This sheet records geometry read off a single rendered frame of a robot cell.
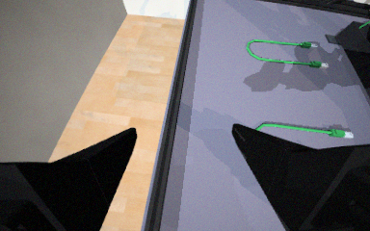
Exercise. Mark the black metal rack frame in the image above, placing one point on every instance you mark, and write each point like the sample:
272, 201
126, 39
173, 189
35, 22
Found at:
334, 40

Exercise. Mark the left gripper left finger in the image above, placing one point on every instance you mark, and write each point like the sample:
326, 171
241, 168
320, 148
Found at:
75, 192

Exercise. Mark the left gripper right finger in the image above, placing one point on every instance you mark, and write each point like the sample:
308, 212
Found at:
297, 179

